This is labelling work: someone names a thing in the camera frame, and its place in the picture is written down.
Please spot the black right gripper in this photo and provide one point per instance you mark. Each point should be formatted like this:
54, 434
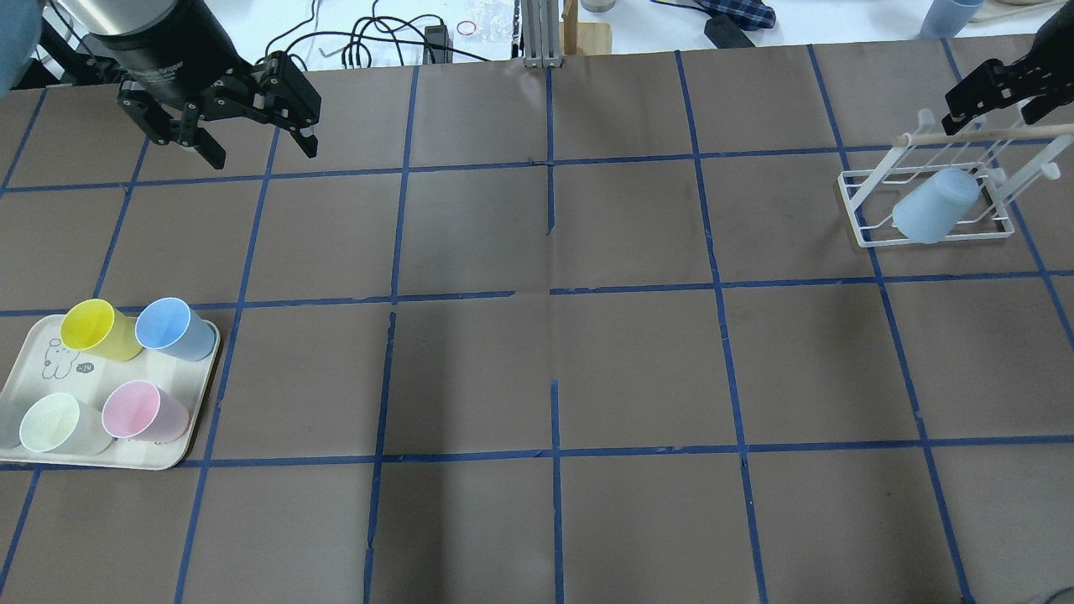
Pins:
1059, 40

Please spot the light blue plastic cup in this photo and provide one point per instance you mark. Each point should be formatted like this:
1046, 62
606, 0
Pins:
928, 213

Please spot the white wire cup rack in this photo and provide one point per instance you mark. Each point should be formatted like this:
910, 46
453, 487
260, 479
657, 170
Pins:
1005, 161

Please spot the wooden mug tree stand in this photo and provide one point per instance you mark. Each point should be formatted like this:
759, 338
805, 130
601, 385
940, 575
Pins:
583, 38

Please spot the cream plastic cup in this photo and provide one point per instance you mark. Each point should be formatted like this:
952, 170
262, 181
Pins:
61, 424

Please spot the pink plastic cup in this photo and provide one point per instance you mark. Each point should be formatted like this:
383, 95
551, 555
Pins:
141, 411

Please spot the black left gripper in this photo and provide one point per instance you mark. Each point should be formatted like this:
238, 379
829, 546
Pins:
174, 60

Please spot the cream plastic tray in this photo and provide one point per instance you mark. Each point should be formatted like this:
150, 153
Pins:
43, 367

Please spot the yellow plastic cup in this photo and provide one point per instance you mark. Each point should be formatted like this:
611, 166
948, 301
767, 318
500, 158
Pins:
95, 327

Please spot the blue cup on desk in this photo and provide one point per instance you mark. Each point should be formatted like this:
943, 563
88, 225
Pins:
946, 18

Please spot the blue plaid folded umbrella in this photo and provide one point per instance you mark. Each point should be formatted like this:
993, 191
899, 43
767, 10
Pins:
748, 15

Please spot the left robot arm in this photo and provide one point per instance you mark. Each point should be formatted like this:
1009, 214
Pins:
181, 70

